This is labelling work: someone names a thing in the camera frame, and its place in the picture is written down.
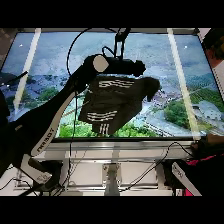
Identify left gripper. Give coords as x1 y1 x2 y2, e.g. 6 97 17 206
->
126 59 147 77

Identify black garment with white stripes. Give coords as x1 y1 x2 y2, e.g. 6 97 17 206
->
77 75 162 137

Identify black cable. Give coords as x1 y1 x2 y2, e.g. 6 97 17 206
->
65 27 118 88
119 141 195 193

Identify silver frame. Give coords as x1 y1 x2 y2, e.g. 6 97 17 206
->
13 137 203 197

